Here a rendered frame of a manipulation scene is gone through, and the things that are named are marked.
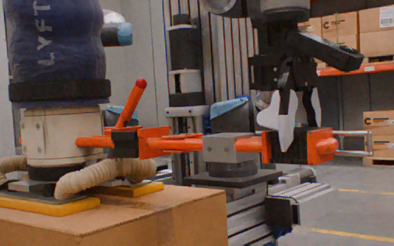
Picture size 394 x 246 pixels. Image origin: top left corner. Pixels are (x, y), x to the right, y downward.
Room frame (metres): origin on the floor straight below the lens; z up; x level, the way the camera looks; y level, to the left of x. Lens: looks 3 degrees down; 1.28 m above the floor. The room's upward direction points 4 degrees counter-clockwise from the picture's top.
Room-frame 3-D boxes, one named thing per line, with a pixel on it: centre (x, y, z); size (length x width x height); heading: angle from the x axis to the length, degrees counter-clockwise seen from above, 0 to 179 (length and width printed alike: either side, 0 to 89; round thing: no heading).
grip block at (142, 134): (1.01, 0.11, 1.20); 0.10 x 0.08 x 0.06; 140
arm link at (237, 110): (1.56, -0.12, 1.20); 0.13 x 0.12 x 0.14; 83
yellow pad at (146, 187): (1.24, 0.24, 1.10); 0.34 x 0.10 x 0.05; 50
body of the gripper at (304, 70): (0.80, -0.15, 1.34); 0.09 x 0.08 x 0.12; 50
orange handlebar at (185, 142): (1.14, 0.07, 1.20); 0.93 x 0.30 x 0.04; 50
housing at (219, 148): (0.87, -0.06, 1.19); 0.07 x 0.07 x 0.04; 50
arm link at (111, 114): (1.89, 0.27, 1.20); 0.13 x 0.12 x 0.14; 99
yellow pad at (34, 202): (1.10, 0.36, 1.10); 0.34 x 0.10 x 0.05; 50
